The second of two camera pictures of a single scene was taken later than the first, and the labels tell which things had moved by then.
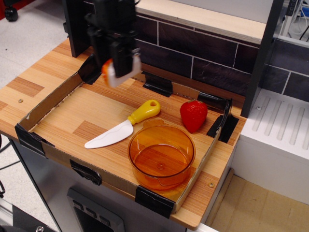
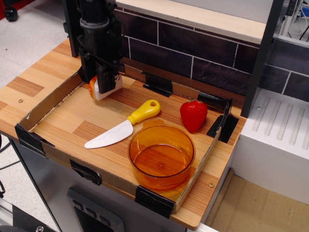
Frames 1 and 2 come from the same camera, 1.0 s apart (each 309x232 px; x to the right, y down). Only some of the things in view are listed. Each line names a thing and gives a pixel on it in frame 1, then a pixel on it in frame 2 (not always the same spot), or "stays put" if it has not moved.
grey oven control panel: [90, 217] stays put
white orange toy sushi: [109, 73] -> [94, 92]
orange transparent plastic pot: [161, 155] stays put
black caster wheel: [11, 14] stays put
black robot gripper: [113, 25] -> [100, 43]
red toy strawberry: [193, 113] stays put
